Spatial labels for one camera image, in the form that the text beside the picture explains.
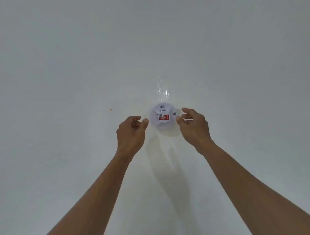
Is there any person's left hand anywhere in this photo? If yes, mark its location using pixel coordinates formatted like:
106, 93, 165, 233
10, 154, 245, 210
116, 116, 149, 159

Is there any person's right hand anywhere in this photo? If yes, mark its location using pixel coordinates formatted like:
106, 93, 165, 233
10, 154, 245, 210
176, 107, 216, 155

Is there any white round smoke detector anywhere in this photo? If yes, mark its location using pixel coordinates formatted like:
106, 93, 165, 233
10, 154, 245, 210
149, 102, 183, 133

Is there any person's right forearm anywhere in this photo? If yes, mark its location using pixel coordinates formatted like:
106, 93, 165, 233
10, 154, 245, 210
201, 143, 310, 235

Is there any person's left forearm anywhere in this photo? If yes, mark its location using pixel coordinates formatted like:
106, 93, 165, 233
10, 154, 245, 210
47, 152, 133, 235

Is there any clear adhesive tape patch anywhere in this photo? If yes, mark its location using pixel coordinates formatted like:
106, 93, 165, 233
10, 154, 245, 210
156, 76, 170, 102

